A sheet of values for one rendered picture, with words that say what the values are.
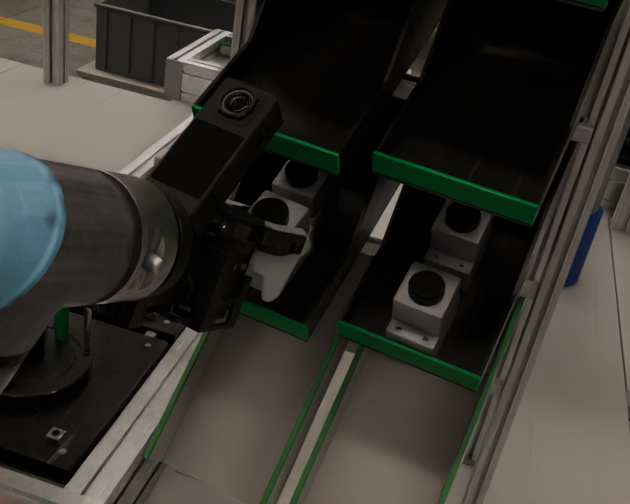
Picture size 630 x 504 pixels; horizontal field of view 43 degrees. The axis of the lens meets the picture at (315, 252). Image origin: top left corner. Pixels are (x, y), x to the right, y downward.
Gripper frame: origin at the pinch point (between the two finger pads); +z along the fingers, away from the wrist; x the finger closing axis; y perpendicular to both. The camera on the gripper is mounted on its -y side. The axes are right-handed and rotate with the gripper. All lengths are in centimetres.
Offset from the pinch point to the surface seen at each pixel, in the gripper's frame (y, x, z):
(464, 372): 5.7, 18.1, 5.6
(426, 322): 3.0, 13.9, 4.4
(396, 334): 5.1, 11.8, 5.0
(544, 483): 23, 28, 50
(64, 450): 31.5, -16.6, 8.5
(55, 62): -3, -112, 100
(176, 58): -15, -89, 114
